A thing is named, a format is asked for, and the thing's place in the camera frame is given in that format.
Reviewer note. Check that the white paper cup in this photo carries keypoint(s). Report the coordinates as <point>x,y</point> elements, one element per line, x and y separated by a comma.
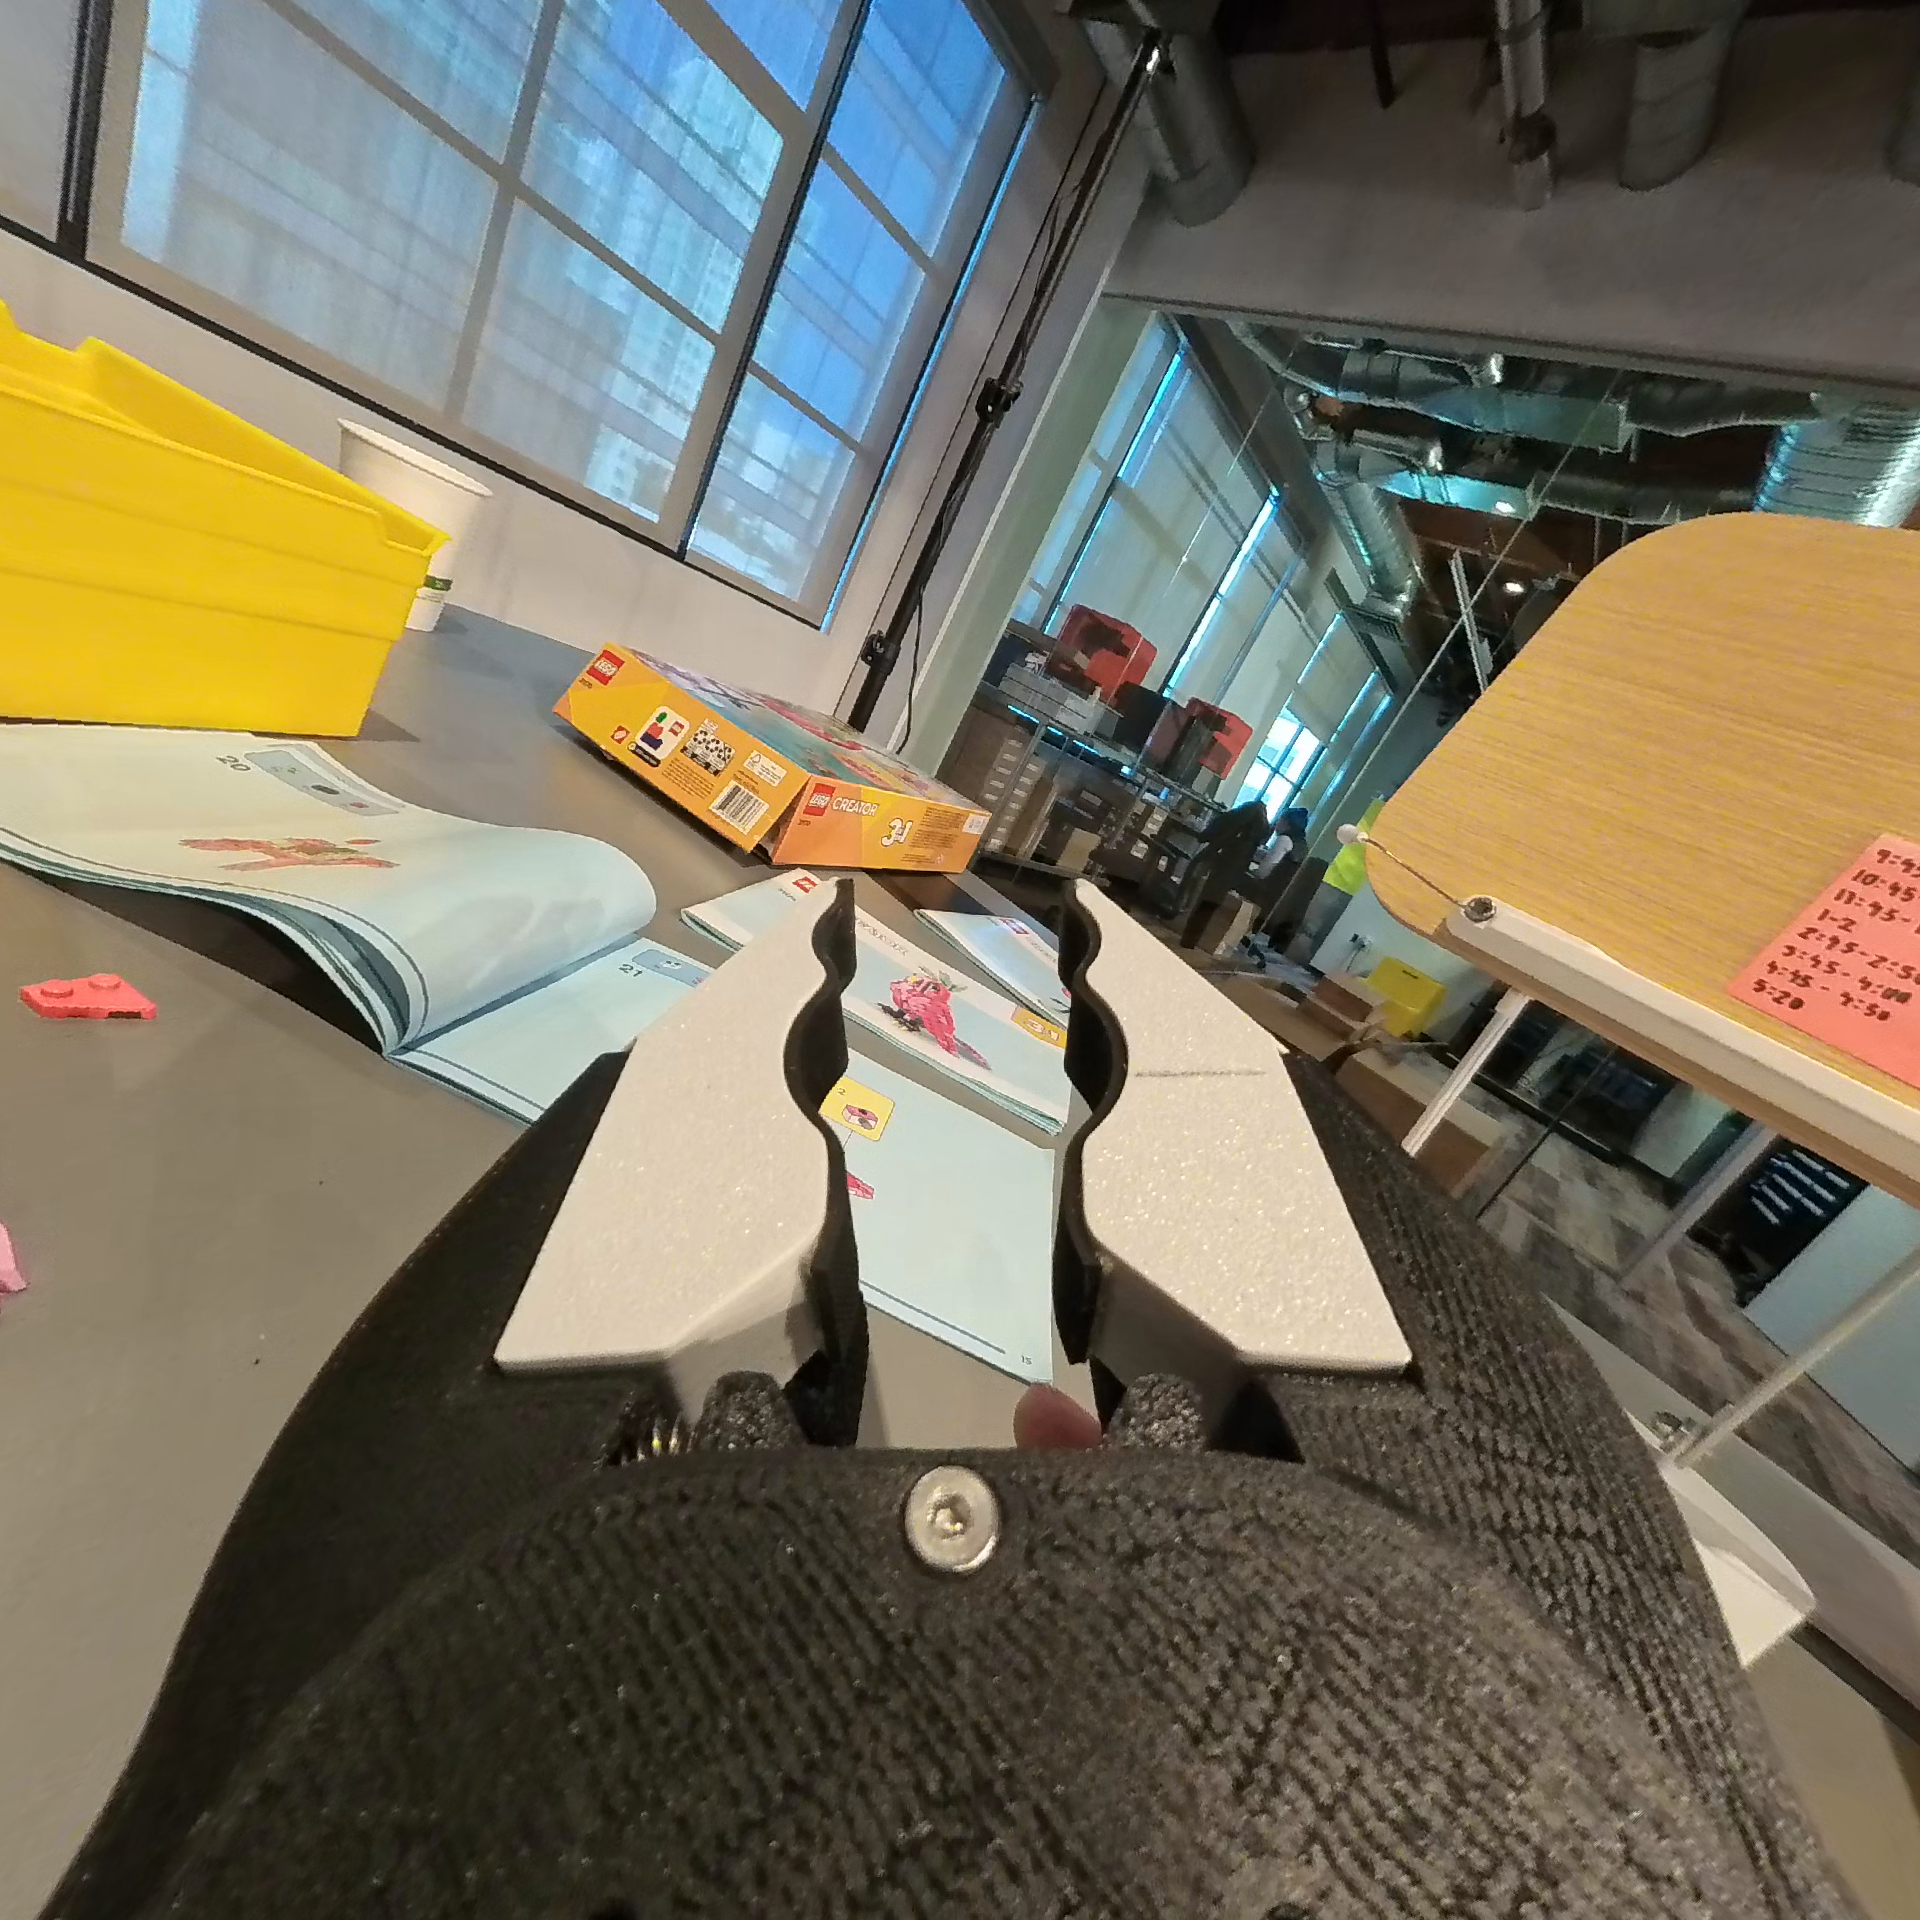
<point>434,504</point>

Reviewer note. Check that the orange toy box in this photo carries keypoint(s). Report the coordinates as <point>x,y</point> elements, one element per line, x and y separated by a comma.
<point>675,744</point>

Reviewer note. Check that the grey desk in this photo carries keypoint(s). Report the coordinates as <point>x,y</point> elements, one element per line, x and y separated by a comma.
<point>224,1348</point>

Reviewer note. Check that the tall bright window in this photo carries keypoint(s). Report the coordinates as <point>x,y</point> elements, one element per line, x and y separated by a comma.
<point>1171,523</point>

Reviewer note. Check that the red 3D printer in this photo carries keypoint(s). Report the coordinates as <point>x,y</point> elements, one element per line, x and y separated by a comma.
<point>1102,644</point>
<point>1208,733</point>

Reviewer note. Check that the thick light blue instruction booklet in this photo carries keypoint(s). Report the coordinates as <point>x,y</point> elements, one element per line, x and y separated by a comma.
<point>494,901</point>

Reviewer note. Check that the wooden board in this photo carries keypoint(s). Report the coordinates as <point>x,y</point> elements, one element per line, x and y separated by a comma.
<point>1650,720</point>

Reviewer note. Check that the pink sticky note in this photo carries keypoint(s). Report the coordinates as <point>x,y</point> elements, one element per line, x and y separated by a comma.
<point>1829,961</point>

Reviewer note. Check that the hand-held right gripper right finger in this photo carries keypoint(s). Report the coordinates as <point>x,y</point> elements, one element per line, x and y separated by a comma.
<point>1244,1201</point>

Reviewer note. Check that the grey drawer cabinet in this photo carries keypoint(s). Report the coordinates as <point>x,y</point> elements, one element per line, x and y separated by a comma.
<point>1049,779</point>

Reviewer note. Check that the pink toy brick model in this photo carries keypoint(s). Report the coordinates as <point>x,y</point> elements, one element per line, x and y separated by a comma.
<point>9,1259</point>

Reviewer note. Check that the yellow storage box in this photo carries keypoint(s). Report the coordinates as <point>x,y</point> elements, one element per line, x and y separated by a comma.
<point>1403,997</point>

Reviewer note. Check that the large dark-framed window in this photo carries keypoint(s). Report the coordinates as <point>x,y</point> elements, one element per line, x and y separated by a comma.
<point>374,194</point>

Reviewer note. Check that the black tripod stand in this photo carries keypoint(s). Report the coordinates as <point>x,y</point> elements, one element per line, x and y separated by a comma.
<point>989,397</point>

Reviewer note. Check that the person's right hand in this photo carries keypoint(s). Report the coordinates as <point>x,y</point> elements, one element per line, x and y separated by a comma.
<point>1053,1421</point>

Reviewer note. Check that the silver ventilation duct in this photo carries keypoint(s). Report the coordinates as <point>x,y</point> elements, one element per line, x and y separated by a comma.
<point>1201,136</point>
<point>1372,523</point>

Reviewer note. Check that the thin light blue instruction booklet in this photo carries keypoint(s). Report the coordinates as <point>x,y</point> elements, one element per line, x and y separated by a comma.
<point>931,1004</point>
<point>996,954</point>

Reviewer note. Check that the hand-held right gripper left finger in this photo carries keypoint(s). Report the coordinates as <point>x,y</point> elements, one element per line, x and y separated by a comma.
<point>675,1201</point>

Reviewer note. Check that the red wedge plate brick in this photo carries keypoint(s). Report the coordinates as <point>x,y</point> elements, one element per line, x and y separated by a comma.
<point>82,997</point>

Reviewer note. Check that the yellow plastic bin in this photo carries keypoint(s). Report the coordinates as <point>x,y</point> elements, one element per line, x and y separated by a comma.
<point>180,600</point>

